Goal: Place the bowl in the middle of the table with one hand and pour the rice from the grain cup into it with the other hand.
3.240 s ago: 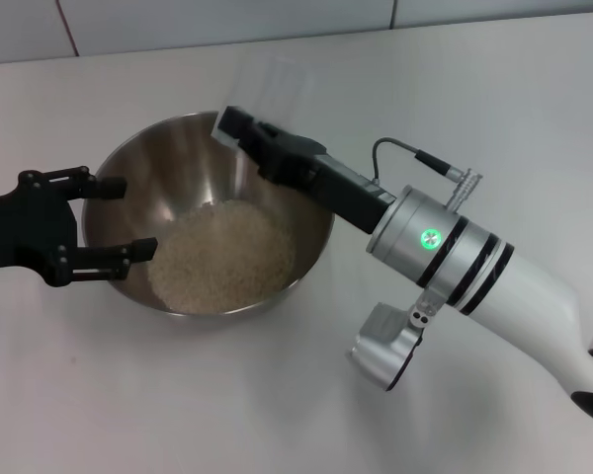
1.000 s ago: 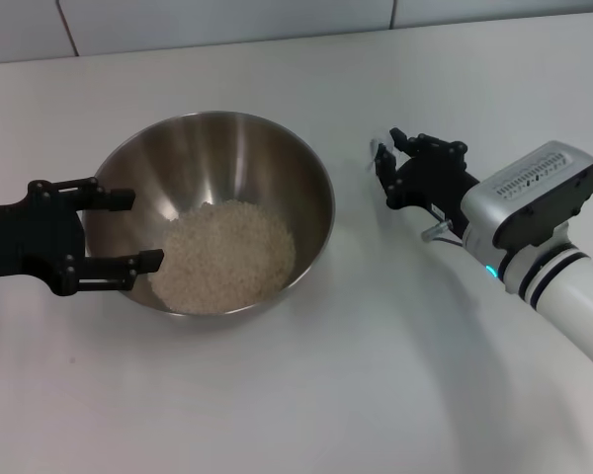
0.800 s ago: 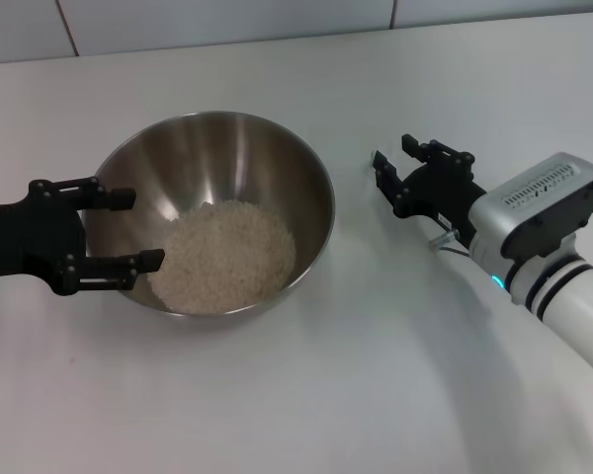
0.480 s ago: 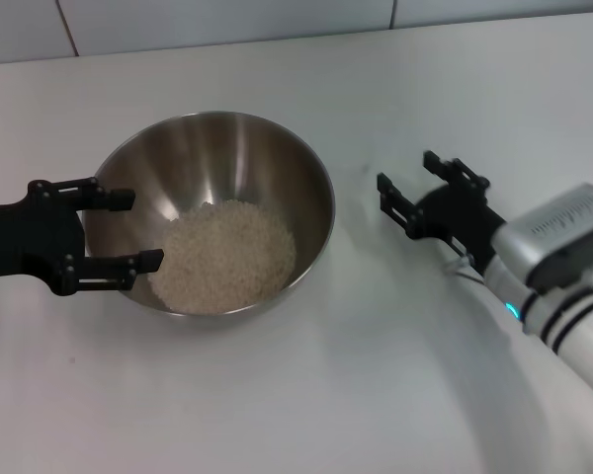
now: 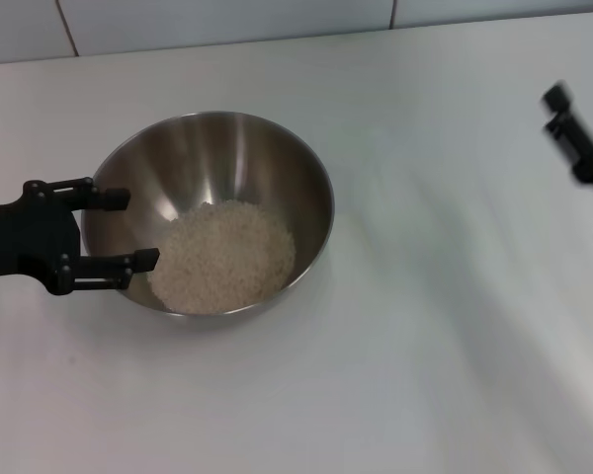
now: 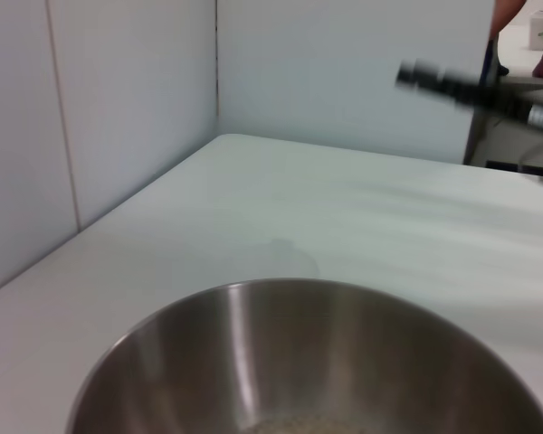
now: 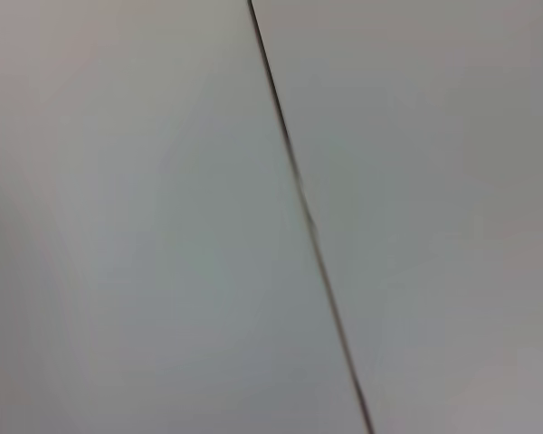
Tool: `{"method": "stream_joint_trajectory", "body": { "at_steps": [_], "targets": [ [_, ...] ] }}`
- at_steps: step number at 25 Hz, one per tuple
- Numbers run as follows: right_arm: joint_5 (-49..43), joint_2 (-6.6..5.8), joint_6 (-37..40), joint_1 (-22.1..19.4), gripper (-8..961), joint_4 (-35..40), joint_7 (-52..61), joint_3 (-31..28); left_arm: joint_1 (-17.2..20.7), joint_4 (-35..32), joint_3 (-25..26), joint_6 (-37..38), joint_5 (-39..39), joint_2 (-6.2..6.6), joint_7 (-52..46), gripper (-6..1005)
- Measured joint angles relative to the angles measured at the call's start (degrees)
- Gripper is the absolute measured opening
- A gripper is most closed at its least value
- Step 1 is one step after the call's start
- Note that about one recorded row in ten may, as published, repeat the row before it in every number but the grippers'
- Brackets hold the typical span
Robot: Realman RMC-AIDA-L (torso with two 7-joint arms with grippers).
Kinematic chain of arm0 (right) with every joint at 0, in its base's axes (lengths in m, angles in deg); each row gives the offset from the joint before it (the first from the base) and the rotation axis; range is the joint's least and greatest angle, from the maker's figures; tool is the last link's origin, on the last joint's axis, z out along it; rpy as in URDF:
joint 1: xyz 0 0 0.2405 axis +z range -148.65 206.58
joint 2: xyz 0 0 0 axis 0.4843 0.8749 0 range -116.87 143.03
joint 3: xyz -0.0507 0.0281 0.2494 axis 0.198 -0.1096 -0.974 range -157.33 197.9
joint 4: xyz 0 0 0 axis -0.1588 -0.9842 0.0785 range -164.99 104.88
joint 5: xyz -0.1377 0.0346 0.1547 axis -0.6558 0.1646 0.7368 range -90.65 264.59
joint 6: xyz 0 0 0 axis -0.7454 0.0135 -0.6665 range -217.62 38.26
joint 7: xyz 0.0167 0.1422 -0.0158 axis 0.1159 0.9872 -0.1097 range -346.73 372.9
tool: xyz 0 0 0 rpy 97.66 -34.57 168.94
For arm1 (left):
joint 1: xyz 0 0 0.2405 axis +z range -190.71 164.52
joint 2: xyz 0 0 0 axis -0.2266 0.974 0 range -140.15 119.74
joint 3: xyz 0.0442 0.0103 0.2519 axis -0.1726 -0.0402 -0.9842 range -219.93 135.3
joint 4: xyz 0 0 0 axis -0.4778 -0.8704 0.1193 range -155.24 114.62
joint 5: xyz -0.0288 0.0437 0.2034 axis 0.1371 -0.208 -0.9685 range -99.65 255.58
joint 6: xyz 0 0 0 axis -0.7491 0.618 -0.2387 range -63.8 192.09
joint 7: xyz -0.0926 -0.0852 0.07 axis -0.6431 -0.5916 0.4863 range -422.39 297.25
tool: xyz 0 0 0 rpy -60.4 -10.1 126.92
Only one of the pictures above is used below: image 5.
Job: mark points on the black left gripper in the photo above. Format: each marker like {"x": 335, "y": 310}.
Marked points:
{"x": 29, "y": 237}

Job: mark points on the white rice grains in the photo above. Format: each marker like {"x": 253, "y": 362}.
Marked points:
{"x": 227, "y": 261}

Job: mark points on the stainless steel mixing bowl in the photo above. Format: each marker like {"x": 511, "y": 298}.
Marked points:
{"x": 227, "y": 163}

